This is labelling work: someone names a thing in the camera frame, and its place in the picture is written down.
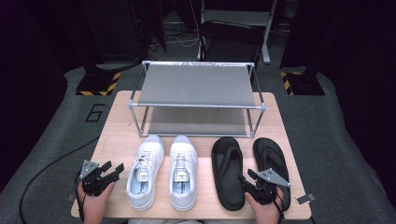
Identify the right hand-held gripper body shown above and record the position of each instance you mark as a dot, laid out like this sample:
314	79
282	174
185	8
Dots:
264	193

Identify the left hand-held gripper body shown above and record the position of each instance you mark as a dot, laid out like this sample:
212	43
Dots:
93	183

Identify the black flip-flop sandal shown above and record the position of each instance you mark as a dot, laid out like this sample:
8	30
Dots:
268	152
224	188

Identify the white lace-up sneaker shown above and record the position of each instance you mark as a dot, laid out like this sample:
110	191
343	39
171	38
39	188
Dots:
150	148
184	148

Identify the grey metal shoe rack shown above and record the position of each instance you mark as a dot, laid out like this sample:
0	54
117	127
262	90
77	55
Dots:
196	84

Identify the person's right hand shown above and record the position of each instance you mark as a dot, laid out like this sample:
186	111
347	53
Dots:
264	214

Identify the person's left hand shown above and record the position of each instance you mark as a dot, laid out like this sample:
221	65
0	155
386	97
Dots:
93	208

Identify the grey tape piece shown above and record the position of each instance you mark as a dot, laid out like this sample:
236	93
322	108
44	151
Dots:
71	198
305	199

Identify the black yellow striped stand base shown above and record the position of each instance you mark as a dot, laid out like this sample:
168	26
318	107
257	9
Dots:
306	85
96	84

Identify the black chair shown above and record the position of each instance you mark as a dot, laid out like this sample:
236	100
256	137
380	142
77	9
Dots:
230	32

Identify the white metal frame desk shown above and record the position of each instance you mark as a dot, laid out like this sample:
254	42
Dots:
236	15

